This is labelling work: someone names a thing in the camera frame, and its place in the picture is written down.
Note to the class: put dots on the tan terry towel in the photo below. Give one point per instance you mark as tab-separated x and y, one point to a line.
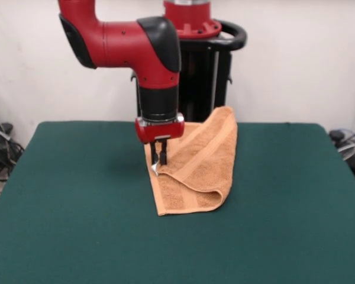
204	168

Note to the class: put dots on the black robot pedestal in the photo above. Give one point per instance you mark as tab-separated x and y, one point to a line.
201	88

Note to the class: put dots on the black power adapter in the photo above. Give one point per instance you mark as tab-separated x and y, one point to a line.
337	135
5	127

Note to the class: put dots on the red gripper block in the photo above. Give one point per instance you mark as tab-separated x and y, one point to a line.
161	131

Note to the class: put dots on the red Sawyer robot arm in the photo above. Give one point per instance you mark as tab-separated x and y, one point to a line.
121	44

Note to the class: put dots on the dark green table cloth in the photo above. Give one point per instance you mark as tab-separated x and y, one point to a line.
77	207

